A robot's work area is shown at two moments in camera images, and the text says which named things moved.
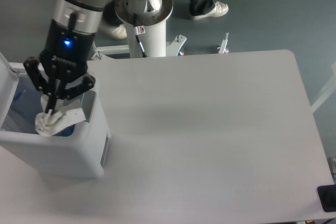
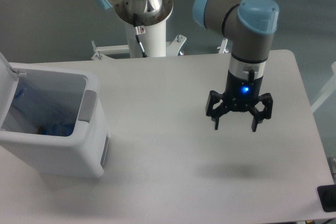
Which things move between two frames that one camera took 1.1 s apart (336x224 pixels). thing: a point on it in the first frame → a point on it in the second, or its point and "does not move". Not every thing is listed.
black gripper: x=67 y=51 → x=241 y=93
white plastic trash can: x=70 y=142 does not move
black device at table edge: x=327 y=194 does not move
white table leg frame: x=329 y=91 does not move
